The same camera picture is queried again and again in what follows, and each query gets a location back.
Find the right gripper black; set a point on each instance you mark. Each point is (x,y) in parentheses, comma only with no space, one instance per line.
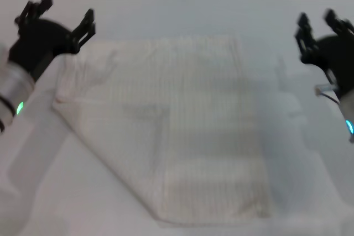
(337,56)

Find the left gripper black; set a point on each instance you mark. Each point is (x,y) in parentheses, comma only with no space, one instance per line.
(41,42)

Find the cream white ribbed towel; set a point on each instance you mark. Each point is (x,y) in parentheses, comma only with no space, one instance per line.
(171,114)

